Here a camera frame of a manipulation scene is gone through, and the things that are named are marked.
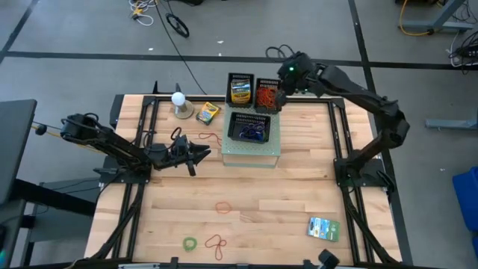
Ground black coiled floor cable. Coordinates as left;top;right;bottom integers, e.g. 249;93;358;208
165;13;190;39

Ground black slotted plastic basket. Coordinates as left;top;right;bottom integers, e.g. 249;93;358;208
254;77;287;115
226;111;272;145
226;72;255;109

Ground dark grey desk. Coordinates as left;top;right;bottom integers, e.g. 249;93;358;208
0;99;38;205

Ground yellow floor cord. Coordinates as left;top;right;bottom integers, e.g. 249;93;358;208
31;125;109;155

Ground green card pack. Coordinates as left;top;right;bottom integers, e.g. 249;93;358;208
307;216;341;243

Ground white floor cable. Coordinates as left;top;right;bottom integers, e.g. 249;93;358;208
128;0;156;27

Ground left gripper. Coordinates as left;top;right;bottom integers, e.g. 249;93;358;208
151;134;212;177

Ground black cable bundle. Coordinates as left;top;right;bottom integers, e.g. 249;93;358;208
447;29;478;75

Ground yellow floor cable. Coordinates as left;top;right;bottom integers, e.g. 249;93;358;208
398;0;436;37

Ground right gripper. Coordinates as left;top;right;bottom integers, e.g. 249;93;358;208
274;52;318;111

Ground black boxy object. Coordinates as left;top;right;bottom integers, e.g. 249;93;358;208
317;249;341;269

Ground grey metal floor bar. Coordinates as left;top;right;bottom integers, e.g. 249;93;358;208
425;117;478;132

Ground long black floor cable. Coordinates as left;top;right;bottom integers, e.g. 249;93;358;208
152;0;208;96

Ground grey metal table leg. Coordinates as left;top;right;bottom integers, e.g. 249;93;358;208
401;0;478;33

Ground blue plastic bin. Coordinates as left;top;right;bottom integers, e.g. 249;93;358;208
452;167;478;259

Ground white light bulb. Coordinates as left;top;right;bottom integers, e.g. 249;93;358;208
170;91;195;120

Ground sage green perforated metal shelf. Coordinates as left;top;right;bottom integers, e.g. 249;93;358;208
220;102;282;168

